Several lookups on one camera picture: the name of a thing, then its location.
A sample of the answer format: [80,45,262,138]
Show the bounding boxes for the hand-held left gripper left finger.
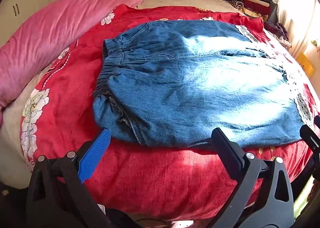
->
[26,127,140,228]

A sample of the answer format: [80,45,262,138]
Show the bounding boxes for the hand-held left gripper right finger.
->
[211,127,295,228]

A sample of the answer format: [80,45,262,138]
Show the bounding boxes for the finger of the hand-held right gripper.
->
[299,115,320,160]

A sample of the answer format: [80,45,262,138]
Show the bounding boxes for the blue denim pants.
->
[92,19,314,148]

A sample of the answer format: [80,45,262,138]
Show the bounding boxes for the red floral blanket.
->
[20,4,320,221]

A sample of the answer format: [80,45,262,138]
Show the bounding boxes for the yellow flat object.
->
[298,53,316,78]

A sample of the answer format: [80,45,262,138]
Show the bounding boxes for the purple cloth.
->
[264,21,292,47]

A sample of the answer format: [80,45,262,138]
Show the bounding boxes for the pink quilt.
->
[0,0,150,120]

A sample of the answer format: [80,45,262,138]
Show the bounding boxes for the white curtain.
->
[271,0,320,69]

